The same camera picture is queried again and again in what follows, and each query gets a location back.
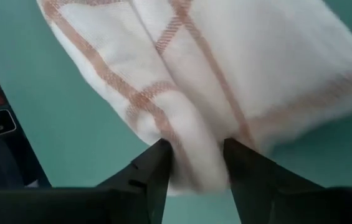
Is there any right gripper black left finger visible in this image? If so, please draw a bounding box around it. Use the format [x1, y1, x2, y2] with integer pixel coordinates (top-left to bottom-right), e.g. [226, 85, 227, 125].
[0, 138, 174, 224]

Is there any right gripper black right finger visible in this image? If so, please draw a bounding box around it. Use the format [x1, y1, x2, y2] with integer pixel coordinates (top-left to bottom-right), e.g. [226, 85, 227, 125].
[223, 138, 352, 224]

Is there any white red-checked towel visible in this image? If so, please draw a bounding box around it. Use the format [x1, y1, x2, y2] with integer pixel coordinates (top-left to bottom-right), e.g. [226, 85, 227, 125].
[36, 0, 352, 195]

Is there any green table mat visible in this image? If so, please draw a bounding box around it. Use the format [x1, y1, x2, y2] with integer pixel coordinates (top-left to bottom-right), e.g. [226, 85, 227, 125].
[0, 0, 352, 224]

